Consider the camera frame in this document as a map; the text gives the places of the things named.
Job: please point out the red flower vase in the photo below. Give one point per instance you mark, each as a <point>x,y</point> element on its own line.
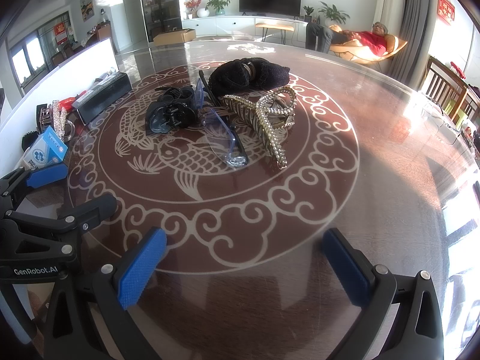
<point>191,7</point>

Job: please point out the orange lounge chair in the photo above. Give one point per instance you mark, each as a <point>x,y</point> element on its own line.
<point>353,51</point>

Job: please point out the white board panel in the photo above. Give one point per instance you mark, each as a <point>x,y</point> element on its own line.
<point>67,80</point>

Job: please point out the black knitted hat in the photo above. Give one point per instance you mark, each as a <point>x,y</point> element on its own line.
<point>247,74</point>

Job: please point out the grey curtain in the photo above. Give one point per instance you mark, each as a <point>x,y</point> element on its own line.
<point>417,28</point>

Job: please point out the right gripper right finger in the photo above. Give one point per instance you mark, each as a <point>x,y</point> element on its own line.
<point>371,288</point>

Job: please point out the green potted plant left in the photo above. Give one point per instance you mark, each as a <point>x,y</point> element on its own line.
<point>218,6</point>

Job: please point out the cardboard box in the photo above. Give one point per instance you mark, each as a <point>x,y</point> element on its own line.
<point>174,37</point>

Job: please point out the red wall hanging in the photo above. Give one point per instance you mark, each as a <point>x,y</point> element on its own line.
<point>446,11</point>

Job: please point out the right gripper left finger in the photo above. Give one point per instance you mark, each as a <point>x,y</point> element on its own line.
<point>119,286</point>

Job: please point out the pearl gold hair claw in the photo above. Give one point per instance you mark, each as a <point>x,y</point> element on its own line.
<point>272,112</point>

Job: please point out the white tv cabinet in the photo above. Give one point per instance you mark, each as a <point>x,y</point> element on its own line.
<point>245,27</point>

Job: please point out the wooden bench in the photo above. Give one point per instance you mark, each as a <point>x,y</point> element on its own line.
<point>282,29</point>

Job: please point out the small potted plant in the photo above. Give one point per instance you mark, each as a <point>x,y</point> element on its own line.
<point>308,11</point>

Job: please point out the white round vase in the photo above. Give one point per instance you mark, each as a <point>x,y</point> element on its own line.
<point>203,13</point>

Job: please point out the black television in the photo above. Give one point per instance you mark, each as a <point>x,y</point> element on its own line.
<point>270,0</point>

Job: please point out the wooden dining chair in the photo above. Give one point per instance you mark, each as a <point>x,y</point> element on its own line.
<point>456,98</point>

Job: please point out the black fuzzy item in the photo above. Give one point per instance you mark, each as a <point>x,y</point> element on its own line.
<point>28,139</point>

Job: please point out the black hair claw clip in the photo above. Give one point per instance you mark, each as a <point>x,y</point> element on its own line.
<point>175,108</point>

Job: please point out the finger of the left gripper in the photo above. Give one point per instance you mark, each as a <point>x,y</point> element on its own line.
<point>45,175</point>
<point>84,217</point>

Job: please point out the red packet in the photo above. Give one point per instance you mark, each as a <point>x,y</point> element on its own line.
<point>66,104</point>

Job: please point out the clear blue-framed glasses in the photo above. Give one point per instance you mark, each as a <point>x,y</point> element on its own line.
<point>219,131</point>

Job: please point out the long black box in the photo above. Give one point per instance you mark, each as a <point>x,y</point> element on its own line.
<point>103,92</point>

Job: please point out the green potted plant right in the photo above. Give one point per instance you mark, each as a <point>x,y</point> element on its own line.
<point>332,14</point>

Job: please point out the blue white medicine box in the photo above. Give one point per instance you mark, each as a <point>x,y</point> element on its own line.
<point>47,150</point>

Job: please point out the dark display cabinet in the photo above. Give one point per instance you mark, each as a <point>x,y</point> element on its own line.
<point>161,16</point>

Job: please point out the green potted plant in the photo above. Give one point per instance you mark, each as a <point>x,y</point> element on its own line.
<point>332,14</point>
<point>218,6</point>

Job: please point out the reclining person in red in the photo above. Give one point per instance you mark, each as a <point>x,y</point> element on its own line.
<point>320,38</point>

